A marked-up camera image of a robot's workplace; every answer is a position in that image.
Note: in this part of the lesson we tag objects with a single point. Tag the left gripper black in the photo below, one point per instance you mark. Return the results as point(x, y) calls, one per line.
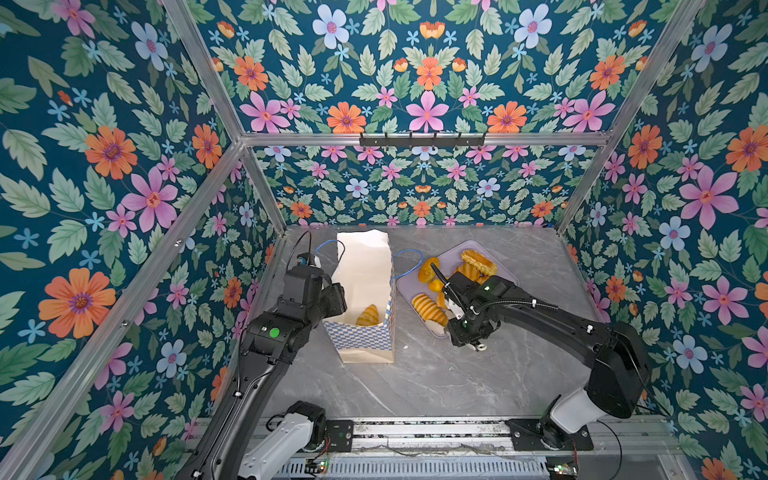
point(337, 294)

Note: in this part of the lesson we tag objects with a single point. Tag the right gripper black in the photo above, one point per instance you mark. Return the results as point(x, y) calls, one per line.
point(457, 338)

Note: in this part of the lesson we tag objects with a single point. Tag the striped fake bread roll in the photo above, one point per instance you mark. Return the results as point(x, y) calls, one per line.
point(469, 271)

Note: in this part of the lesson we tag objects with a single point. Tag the croissant shaped fake bread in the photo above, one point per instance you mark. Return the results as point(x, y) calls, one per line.
point(369, 317)

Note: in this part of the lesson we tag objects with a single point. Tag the metal tongs with white tips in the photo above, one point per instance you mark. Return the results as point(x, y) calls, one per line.
point(465, 327)

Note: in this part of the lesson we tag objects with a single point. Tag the blue checkered paper bag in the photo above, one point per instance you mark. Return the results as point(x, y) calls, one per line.
point(365, 269)

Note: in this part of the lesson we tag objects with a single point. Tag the lilac plastic tray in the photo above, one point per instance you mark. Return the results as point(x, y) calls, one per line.
point(410, 286)

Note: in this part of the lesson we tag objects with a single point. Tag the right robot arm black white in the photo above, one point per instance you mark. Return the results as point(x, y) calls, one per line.
point(615, 353)

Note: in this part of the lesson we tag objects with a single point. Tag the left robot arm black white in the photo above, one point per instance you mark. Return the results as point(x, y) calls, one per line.
point(267, 350)

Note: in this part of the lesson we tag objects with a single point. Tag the flat crusty bread slice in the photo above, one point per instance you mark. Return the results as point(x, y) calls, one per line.
point(484, 265)

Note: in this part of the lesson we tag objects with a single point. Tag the yellow small bread roll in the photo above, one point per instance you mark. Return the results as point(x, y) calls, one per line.
point(436, 285)

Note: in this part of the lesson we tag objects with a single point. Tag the long striped bread loaf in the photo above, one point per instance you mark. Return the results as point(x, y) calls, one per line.
point(428, 309)

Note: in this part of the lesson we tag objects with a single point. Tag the round golden bread roll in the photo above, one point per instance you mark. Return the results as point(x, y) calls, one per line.
point(426, 273)

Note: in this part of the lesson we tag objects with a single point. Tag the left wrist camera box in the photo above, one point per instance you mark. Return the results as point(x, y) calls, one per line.
point(309, 259)

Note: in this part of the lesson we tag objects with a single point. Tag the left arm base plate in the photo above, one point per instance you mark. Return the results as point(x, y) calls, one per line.
point(339, 435)

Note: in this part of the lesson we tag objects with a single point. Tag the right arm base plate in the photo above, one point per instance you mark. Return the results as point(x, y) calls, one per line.
point(529, 434)

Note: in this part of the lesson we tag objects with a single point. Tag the white perforated cable duct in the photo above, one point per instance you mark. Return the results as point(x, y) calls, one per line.
point(419, 468)

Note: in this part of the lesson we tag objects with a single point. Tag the black hook rail on wall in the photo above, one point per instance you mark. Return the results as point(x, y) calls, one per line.
point(409, 140)

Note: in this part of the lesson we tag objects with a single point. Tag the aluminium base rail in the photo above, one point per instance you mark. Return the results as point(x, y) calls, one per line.
point(645, 437)

